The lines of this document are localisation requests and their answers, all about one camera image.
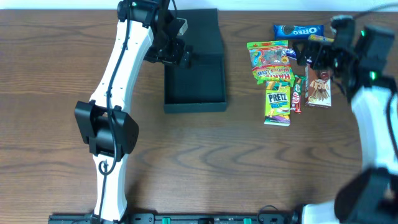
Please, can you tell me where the brown Pocky box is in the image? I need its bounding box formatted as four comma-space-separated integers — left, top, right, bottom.
305, 65, 331, 108

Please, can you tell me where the black gift box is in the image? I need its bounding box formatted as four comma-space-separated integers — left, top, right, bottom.
164, 9, 228, 114

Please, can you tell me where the blue Oreo cookie pack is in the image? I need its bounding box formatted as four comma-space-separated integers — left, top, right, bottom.
273, 25, 324, 39

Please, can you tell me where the Haribo sour worms bag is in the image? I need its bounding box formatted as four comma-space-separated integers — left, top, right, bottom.
246, 40, 295, 86

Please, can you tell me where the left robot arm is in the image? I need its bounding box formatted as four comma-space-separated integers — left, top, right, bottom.
74, 0, 192, 223

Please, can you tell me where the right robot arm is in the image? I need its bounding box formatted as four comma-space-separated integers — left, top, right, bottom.
292, 16, 397, 223

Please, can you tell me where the yellow Mentos gum bottle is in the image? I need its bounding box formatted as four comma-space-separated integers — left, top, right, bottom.
308, 34, 334, 42

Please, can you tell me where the purple Dairy Milk bar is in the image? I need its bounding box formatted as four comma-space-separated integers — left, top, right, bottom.
285, 48, 297, 60

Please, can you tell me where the KitKat Milo bar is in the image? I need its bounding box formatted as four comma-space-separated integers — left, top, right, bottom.
290, 75, 305, 114

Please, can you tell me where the green Pretz box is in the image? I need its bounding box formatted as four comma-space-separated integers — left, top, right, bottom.
264, 81, 290, 126

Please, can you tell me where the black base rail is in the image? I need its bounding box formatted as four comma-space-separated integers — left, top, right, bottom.
48, 212, 300, 224

